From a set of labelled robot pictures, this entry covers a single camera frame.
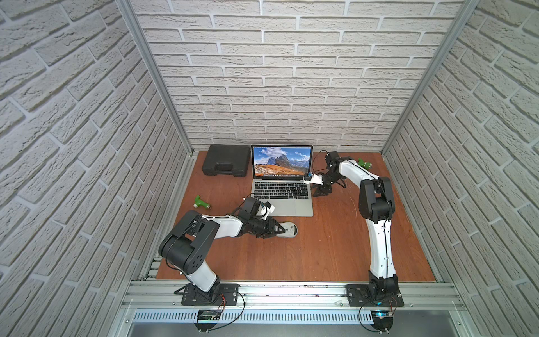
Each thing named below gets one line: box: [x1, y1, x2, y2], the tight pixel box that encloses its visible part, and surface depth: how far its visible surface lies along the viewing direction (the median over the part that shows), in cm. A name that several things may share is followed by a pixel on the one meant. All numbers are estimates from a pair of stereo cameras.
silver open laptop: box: [250, 144, 314, 217], surface depth 102 cm
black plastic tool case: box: [201, 144, 251, 178], surface depth 109 cm
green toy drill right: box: [357, 157, 372, 170], surface depth 113 cm
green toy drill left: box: [193, 195, 211, 210], surface depth 98 cm
